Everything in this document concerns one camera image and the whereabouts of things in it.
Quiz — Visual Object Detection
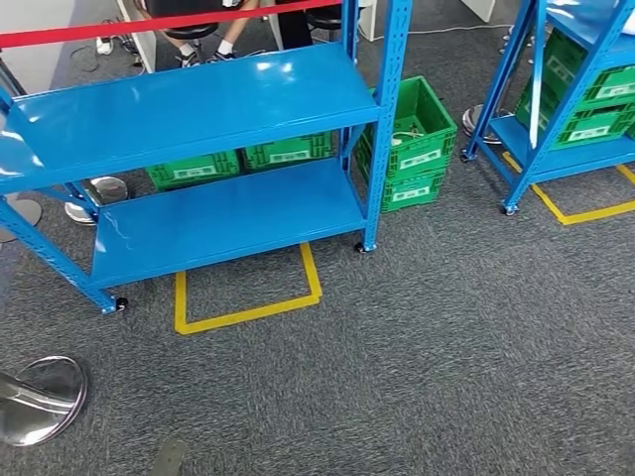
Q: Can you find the blue metal shelf rack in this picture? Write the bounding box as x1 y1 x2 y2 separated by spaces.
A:
0 0 413 315
460 0 635 217

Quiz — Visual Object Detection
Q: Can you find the open green plastic crate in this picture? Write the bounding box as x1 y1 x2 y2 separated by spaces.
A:
356 75 458 183

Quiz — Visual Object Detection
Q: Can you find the black swivel stool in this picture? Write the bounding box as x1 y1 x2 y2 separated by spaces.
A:
305 3 343 33
163 23 220 67

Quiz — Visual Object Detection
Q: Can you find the chrome base stanchion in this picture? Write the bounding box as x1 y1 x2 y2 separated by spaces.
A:
461 103 516 147
0 354 89 449

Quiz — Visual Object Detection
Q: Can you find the long red barrier belt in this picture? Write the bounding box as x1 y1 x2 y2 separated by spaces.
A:
0 0 343 51

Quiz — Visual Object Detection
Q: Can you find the grey base stanchion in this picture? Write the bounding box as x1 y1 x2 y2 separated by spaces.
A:
0 196 45 246

